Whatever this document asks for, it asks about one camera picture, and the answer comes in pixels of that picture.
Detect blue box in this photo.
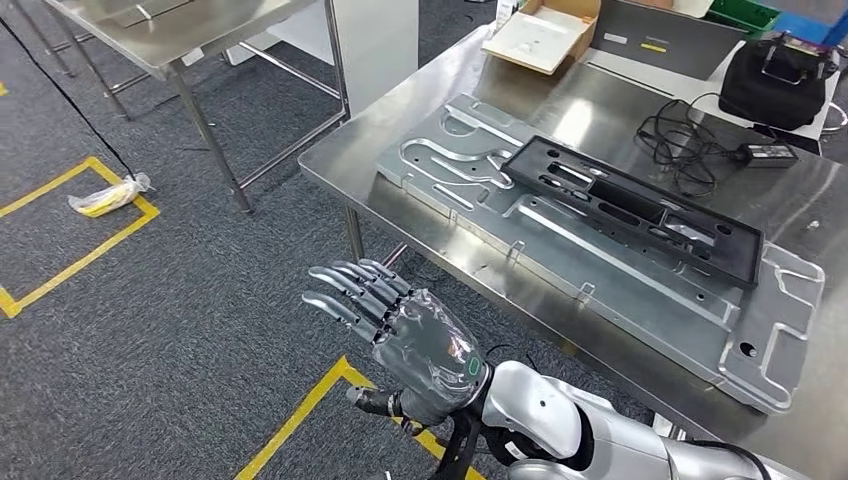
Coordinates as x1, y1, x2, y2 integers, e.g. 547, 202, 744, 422
771, 7, 848, 49

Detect silver metal fixture plate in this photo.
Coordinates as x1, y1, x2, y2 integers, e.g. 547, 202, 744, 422
376, 92, 826, 415

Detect stainless steel workbench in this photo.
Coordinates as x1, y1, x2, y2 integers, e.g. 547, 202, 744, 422
298, 19, 848, 480

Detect grey panel yellow label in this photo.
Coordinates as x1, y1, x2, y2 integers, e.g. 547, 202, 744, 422
591, 0, 750, 82

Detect black adapter cable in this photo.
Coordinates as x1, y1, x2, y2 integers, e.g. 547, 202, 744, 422
634, 92, 757, 199

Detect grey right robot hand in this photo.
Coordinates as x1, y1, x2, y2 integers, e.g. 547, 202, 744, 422
301, 258, 494, 427

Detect open cardboard box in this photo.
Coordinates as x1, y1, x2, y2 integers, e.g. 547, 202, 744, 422
482, 0, 603, 76

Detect steel table thin legs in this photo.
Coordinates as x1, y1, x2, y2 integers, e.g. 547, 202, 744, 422
9, 0, 352, 215

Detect green plastic bin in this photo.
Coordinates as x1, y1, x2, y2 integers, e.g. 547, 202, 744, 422
704, 0, 783, 34

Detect black floor cable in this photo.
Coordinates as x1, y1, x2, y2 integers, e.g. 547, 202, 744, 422
0, 16, 137, 180

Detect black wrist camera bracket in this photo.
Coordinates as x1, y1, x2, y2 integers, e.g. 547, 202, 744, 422
430, 410, 484, 480

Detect clear bag yellow contents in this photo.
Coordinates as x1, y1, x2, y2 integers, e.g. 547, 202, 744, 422
68, 173, 152, 219

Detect black bag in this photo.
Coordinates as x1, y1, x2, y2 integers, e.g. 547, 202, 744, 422
718, 33, 841, 132

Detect black plastic licence plate frame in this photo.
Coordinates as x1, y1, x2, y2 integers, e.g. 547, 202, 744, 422
500, 135, 764, 289

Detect black power adapter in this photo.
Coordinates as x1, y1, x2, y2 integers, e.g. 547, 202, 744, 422
738, 142, 800, 169

